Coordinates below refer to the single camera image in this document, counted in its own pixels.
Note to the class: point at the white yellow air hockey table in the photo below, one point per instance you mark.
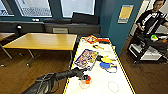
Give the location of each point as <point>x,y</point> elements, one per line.
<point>100,85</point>

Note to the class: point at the wide window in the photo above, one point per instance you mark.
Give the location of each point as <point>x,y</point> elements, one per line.
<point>78,6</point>
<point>33,8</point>

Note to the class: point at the small wooden table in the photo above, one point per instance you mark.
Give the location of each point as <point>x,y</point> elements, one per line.
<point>4,36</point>

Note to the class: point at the dark grey bench sofa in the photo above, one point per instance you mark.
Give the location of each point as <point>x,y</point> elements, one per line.
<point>80,29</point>

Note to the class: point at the black wheeled cart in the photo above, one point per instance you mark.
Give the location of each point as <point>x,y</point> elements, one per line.
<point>143,45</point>

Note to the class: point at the small yellow tool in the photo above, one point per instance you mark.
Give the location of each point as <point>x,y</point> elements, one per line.
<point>99,47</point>

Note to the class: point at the orange game box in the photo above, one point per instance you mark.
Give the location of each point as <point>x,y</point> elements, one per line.
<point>91,40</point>

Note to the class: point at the blue picture book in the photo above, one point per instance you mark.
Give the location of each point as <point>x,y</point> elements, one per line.
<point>86,59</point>

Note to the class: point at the grey chair back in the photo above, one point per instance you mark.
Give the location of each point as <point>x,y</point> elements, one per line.
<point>60,31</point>

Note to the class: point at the large wooden table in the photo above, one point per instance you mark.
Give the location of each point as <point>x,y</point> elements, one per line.
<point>43,41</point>

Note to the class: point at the white storage bin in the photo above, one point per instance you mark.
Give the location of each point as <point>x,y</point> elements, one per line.
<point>146,53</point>

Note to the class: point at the yellow wall poster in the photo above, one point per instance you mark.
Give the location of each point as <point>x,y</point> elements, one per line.
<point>125,14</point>

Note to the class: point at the orange item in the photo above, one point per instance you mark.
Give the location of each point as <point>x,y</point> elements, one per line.
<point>164,40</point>

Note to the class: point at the red long box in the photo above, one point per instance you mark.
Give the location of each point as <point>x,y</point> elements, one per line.
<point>104,41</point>

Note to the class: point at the person in black shirt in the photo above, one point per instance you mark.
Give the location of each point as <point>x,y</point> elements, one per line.
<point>150,20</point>

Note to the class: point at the blue paddle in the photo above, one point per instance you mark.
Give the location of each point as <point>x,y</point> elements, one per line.
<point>106,65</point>

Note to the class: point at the small black object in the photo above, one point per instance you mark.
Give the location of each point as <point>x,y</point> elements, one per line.
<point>99,58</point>

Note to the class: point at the black cushion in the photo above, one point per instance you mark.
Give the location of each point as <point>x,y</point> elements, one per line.
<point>85,19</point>

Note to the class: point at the narrow window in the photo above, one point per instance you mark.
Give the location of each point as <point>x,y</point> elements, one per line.
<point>3,8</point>

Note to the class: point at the yellow paddle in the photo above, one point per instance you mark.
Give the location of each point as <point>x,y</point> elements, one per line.
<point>107,60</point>

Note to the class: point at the green item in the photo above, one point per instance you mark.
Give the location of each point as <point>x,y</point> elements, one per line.
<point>153,37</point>

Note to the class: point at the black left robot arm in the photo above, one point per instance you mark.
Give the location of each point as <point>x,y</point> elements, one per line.
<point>46,82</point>

